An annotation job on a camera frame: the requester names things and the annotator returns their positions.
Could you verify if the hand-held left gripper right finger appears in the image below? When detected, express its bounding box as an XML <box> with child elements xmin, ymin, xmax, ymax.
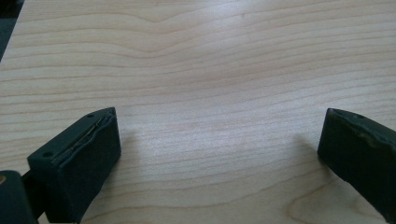
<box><xmin>317</xmin><ymin>107</ymin><xmax>396</xmax><ymax>224</ymax></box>

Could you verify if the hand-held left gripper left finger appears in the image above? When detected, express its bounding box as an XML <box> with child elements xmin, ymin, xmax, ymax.
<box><xmin>26</xmin><ymin>106</ymin><xmax>122</xmax><ymax>224</ymax></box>

